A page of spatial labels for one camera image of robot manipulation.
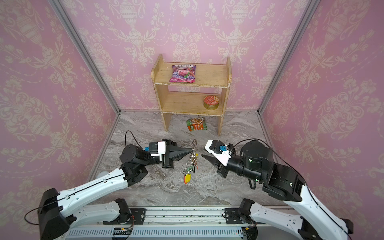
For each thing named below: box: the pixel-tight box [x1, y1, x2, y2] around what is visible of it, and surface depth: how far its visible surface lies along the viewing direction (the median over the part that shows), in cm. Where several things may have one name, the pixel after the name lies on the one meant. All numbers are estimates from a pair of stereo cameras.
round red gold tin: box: [203, 95, 219, 111], surface depth 94 cm
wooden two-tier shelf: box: [151, 54, 184, 132], surface depth 87 cm
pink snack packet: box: [169, 64, 197, 83], surface depth 76 cm
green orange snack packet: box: [186, 117, 208, 132], surface depth 115 cm
